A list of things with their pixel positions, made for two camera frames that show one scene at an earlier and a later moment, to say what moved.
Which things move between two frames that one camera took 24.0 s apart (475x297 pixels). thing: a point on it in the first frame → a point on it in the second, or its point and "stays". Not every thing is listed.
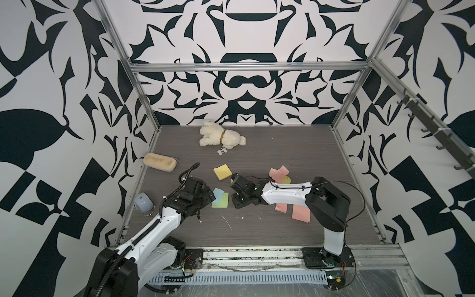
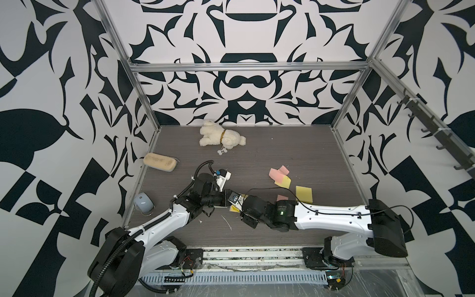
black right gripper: [235, 202] → [245, 220]
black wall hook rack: [446, 140] stays
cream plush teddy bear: [212, 133] stays
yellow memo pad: [222, 171] → [233, 208]
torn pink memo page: [278, 175] stays
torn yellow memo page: [286, 179] stays
